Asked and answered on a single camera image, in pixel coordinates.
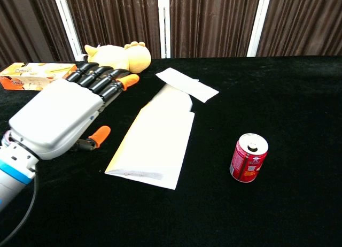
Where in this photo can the white long paper strip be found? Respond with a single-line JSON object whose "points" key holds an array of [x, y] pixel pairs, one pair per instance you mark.
{"points": [[187, 84]]}

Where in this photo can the orange biscuit box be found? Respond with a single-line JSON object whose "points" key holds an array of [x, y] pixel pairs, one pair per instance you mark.
{"points": [[32, 74]]}

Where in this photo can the large white paper sheet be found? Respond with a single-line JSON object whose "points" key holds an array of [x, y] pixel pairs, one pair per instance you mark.
{"points": [[157, 140]]}

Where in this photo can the red drink can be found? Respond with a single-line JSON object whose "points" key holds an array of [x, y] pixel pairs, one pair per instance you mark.
{"points": [[247, 161]]}

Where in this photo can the yellow plush toy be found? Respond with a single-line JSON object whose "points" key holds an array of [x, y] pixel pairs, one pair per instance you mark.
{"points": [[120, 57]]}

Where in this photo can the brown curtain panel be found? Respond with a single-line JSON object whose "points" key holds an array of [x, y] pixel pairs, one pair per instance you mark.
{"points": [[115, 17], [26, 25], [213, 22], [304, 22]]}

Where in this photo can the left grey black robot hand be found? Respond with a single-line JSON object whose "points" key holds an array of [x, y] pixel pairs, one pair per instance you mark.
{"points": [[56, 116]]}

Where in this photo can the black tablecloth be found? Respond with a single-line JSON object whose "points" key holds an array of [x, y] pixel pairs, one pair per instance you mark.
{"points": [[267, 97]]}

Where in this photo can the white screen frame post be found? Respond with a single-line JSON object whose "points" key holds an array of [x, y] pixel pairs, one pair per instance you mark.
{"points": [[164, 25], [68, 25], [259, 25]]}

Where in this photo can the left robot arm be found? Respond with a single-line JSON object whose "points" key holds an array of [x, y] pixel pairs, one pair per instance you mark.
{"points": [[12, 172]]}

